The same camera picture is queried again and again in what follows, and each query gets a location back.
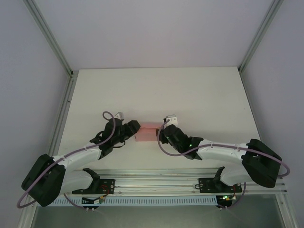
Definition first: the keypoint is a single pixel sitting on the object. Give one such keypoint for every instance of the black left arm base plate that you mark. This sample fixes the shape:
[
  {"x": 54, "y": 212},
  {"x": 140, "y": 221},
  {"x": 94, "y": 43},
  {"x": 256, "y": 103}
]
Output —
[{"x": 107, "y": 186}]

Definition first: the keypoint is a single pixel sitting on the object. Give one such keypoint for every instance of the aluminium frame post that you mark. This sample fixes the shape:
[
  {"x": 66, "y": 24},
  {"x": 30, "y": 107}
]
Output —
[
  {"x": 50, "y": 38},
  {"x": 260, "y": 35}
]

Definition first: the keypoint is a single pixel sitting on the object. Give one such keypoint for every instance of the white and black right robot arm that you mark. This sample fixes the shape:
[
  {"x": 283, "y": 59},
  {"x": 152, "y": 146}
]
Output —
[{"x": 221, "y": 152}]

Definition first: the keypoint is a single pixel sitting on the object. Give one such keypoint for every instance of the aluminium table side rail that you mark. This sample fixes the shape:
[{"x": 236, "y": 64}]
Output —
[
  {"x": 59, "y": 114},
  {"x": 255, "y": 118}
]

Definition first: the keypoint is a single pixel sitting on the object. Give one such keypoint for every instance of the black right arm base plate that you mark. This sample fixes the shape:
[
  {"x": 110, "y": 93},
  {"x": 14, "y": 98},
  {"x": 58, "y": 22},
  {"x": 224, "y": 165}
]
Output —
[{"x": 206, "y": 185}]

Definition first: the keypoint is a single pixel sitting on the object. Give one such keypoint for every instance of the small circuit board with green light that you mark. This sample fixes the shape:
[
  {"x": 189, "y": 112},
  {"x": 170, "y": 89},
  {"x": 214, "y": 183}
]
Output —
[{"x": 226, "y": 198}]

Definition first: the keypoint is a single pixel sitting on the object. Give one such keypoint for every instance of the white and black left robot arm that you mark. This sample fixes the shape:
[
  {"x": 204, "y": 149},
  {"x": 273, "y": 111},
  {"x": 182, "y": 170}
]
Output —
[{"x": 78, "y": 159}]

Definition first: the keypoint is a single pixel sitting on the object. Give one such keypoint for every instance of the aluminium mounting rail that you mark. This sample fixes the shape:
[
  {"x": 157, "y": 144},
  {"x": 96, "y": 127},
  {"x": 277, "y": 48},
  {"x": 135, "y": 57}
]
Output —
[{"x": 154, "y": 181}]

